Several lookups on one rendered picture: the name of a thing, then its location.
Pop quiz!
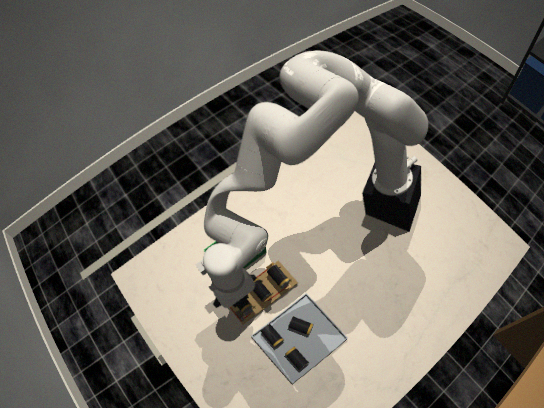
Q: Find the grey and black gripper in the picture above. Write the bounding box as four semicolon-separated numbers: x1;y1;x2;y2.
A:
213;268;257;308

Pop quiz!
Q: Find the tan battery board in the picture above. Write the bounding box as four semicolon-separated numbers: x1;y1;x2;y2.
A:
230;261;298;324

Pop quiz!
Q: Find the green open-top box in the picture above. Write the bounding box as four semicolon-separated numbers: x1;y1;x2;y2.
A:
204;241;267;269

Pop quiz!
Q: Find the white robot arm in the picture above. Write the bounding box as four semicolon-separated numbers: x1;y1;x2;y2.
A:
195;51;428;293

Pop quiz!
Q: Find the black battery with gold end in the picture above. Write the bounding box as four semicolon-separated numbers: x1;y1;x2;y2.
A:
236;297;253;313
285;347;309;371
261;324;284;348
253;278;272;302
267;265;290;288
288;316;314;335

